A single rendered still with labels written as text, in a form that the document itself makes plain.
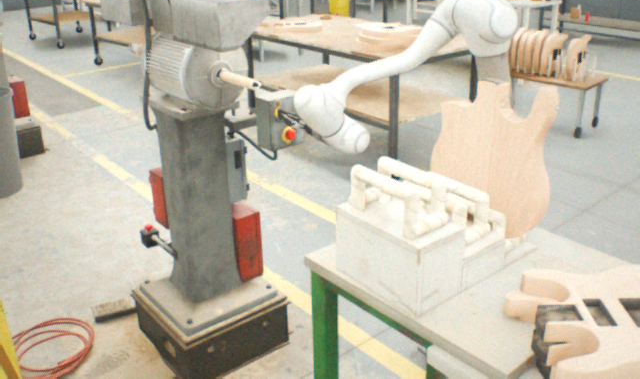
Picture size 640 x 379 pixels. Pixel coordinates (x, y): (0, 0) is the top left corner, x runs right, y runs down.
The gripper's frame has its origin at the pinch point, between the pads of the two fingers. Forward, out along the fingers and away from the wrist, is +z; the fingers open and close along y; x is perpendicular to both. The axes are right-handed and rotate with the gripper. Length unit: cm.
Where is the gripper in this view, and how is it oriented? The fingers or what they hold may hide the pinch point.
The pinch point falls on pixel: (284, 114)
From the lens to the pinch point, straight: 225.8
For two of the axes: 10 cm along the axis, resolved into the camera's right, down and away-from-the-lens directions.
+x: -0.2, -9.3, -3.7
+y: 7.7, -2.5, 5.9
